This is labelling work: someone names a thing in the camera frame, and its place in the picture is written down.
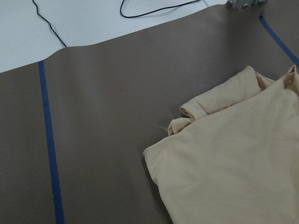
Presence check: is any cream long-sleeve graphic shirt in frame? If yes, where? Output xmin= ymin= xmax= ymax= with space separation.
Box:
xmin=143 ymin=66 xmax=299 ymax=224

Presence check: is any aluminium frame post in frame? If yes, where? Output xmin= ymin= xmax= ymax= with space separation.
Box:
xmin=226 ymin=0 xmax=267 ymax=11

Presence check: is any thin black desk cable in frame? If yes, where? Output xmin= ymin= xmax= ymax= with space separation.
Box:
xmin=32 ymin=0 xmax=67 ymax=47

